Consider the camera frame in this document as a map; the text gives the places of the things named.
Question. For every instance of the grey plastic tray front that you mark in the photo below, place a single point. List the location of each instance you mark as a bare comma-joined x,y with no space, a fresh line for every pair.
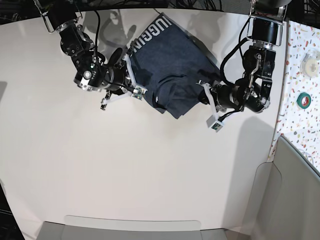
89,228

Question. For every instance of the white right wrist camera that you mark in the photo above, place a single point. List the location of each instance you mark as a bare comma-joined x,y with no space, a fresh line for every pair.
139,92

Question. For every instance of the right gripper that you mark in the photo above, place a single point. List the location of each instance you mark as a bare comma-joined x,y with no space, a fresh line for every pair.
119,80

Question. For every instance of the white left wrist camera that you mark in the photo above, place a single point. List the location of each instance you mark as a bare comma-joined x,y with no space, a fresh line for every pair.
214,124

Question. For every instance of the clear tape dispenser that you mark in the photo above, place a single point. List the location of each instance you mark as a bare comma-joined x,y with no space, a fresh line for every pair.
310,64

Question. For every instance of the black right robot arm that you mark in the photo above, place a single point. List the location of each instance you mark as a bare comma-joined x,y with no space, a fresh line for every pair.
94,73

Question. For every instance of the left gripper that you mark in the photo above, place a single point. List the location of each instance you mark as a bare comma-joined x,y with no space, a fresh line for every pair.
208,94

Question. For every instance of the green tape roll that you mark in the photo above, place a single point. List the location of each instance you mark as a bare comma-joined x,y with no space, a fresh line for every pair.
303,100

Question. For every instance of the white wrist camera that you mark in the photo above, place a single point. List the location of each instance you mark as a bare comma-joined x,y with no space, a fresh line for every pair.
214,124
139,92

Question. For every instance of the grey plastic bin right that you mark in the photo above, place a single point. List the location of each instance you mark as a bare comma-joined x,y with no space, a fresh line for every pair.
284,202

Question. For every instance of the blue t-shirt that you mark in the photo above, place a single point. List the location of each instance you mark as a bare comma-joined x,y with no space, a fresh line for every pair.
167,62

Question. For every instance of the terrazzo patterned side board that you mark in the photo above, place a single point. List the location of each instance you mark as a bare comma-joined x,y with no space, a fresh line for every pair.
301,127

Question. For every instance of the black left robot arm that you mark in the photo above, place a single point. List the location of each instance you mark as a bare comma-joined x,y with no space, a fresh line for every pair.
264,29

